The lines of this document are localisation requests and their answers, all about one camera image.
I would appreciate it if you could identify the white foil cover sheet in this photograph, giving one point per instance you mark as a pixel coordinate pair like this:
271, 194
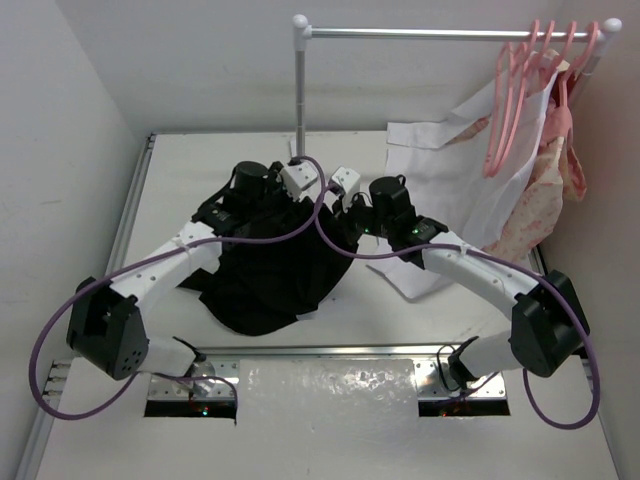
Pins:
322, 392

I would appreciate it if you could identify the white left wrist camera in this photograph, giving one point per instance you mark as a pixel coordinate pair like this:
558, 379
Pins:
297, 179

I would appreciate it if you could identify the white metal clothes rack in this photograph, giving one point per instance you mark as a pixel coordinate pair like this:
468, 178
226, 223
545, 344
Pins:
304, 32

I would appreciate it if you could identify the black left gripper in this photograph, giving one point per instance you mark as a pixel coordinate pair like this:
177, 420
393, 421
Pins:
276, 189

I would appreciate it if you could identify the white shirt on hanger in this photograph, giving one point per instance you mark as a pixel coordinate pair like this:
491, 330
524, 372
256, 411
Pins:
436, 158

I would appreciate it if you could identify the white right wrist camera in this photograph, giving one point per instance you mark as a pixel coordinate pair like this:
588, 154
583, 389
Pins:
345, 184

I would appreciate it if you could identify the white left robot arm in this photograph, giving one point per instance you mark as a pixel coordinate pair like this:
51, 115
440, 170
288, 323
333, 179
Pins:
107, 323

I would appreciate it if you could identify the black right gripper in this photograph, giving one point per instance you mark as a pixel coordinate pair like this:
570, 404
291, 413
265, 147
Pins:
341, 219

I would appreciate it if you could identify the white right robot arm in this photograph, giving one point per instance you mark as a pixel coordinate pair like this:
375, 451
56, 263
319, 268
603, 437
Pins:
547, 322

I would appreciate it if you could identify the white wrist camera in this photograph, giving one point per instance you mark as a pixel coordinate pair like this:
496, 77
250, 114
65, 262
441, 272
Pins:
297, 179
345, 184

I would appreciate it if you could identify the black shirt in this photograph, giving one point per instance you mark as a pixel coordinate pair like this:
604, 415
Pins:
273, 270

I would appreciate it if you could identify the pink floral garment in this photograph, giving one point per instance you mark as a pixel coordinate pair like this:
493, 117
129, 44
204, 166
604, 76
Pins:
509, 214

